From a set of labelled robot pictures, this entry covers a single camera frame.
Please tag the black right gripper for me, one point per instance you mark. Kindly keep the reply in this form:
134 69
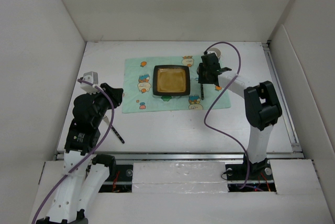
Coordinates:
201 78

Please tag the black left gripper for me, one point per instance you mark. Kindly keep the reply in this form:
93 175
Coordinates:
114 93

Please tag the silver spoon patterned handle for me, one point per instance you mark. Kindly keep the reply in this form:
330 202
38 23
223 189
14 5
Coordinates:
201 87

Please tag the purple ceramic mug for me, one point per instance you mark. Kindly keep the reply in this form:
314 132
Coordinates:
217 52

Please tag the green cartoon print cloth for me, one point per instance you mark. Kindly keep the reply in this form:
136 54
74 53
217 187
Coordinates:
138 83

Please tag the silver fork patterned handle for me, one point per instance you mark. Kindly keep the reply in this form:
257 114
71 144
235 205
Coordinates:
106 120

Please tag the square brown glazed plate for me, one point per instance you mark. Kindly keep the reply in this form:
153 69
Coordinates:
171 80

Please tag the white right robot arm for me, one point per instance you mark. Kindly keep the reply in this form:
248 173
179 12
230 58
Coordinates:
262 109

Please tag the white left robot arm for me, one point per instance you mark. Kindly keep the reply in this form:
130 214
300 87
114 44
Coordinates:
83 172

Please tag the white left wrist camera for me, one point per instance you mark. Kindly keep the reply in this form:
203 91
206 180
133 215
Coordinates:
88 80

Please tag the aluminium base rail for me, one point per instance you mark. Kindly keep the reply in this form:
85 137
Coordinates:
131 158

